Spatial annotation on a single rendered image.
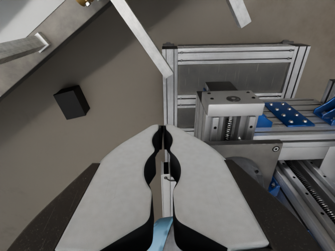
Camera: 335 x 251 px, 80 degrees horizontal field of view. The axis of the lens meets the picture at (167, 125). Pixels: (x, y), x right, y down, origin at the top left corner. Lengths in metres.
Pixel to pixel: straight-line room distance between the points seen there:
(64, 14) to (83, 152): 1.34
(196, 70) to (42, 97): 1.15
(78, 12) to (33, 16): 0.20
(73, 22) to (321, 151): 0.87
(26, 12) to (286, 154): 0.97
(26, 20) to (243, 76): 1.10
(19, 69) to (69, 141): 1.09
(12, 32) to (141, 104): 0.92
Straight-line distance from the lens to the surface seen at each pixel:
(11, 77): 0.93
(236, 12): 0.63
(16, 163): 2.28
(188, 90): 1.31
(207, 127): 0.53
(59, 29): 0.80
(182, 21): 1.43
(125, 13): 0.61
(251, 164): 0.53
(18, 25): 0.95
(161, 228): 0.43
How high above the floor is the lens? 1.42
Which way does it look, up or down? 60 degrees down
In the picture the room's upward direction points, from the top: 177 degrees clockwise
